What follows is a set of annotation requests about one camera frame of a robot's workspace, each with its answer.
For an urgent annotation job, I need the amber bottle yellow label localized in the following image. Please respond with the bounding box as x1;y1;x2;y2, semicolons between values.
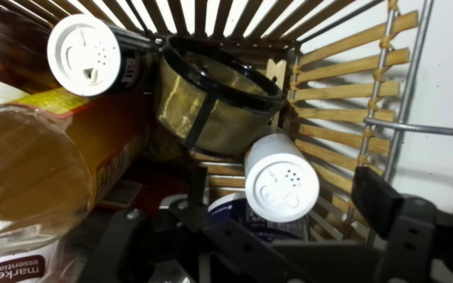
0;84;152;257

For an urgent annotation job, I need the red white labelled container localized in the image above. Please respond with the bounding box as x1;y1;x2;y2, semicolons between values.
0;243;62;283

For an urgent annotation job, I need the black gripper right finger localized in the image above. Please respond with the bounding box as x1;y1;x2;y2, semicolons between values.
350;164;448;283

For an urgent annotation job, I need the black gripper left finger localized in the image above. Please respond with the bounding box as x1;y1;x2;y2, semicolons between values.
168;164;317;283

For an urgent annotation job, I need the wicker basket with wire frame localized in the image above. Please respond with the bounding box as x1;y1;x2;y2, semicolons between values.
0;0;453;248

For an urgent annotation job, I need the gold mesh coffee filter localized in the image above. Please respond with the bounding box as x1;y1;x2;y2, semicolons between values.
152;34;287;158

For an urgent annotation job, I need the dark blue round canister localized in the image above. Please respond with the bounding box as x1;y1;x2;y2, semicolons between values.
206;191;311;243

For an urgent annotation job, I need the brown bottle white label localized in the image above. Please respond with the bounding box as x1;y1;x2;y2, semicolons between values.
0;1;62;108

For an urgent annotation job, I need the dark spice shaker white lid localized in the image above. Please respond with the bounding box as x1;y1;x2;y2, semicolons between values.
45;12;155;98

